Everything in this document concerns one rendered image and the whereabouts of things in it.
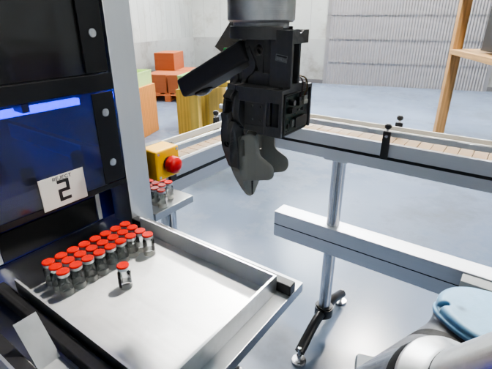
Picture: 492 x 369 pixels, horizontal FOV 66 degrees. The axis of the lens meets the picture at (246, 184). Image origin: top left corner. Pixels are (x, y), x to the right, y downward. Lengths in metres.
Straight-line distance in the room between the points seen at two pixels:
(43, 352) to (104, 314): 0.10
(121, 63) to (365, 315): 1.60
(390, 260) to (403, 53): 7.20
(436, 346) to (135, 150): 0.65
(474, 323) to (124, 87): 0.67
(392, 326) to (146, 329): 1.51
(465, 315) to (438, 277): 1.00
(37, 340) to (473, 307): 0.54
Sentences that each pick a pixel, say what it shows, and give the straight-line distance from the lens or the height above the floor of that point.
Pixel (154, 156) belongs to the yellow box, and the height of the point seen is 1.02.
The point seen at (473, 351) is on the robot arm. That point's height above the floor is 1.09.
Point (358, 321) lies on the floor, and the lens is 1.95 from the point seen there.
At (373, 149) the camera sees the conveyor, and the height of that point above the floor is 0.91.
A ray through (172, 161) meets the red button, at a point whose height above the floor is 1.01.
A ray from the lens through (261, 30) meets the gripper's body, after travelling 0.42.
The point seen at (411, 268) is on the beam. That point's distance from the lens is 1.48.
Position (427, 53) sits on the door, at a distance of 8.51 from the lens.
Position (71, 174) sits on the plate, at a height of 1.04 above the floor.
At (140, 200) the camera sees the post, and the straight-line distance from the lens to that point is 0.87.
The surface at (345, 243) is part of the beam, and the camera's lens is 1.52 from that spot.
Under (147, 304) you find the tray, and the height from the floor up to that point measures 0.88.
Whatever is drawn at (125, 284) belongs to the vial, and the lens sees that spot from 0.68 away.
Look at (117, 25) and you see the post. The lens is 0.79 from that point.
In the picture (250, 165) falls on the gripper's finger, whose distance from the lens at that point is 0.47.
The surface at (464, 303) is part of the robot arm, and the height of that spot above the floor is 1.02.
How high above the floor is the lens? 1.30
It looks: 24 degrees down
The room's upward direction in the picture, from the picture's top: straight up
